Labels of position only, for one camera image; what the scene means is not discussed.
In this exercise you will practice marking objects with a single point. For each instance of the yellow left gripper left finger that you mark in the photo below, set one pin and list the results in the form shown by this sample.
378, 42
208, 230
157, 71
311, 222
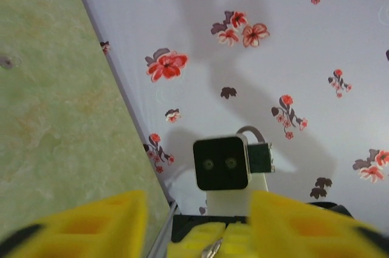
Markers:
76, 233

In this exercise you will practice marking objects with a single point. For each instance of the aluminium side rail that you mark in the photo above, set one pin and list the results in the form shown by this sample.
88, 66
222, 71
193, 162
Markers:
165, 227

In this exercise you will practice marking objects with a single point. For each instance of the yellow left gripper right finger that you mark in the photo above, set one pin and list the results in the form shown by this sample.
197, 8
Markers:
304, 233

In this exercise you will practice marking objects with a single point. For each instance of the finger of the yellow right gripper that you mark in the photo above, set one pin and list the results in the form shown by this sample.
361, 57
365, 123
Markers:
240, 243
188, 247

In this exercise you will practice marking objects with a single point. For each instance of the small grey table screw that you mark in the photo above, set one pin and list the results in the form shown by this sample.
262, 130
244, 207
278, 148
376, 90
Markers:
7, 63

